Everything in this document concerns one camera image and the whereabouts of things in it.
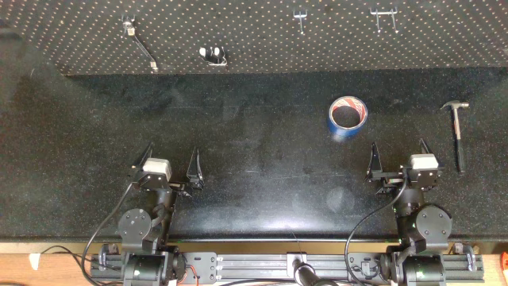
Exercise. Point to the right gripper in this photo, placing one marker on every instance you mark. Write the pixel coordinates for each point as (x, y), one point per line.
(422, 179)

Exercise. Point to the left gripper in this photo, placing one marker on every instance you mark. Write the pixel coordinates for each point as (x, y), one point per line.
(152, 182)

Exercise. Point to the roll of blue tape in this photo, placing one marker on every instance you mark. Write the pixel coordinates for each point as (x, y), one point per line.
(340, 129)

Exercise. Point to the hammer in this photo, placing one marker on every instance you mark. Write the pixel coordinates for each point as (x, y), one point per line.
(457, 123)

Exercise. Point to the pliers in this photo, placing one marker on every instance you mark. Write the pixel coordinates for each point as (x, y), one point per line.
(213, 55)

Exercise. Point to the wrench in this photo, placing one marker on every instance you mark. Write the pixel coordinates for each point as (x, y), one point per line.
(141, 45)

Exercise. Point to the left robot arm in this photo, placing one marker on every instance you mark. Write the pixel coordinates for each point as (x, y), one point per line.
(139, 230)

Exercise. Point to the black pegboard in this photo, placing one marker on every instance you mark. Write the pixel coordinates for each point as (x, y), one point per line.
(254, 35)

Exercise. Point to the metal hook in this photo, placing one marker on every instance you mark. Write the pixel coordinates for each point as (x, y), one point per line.
(128, 20)
(383, 12)
(300, 18)

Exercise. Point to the white tape piece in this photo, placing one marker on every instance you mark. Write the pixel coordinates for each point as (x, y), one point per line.
(35, 260)

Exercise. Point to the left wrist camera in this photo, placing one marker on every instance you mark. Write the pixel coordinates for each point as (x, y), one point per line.
(157, 167)

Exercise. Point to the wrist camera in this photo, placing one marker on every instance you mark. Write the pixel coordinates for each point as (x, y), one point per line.
(157, 167)
(423, 162)

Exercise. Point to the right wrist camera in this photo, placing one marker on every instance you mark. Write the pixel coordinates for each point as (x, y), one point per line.
(423, 162)

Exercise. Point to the mounting rail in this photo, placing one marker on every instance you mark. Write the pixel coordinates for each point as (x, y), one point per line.
(246, 266)

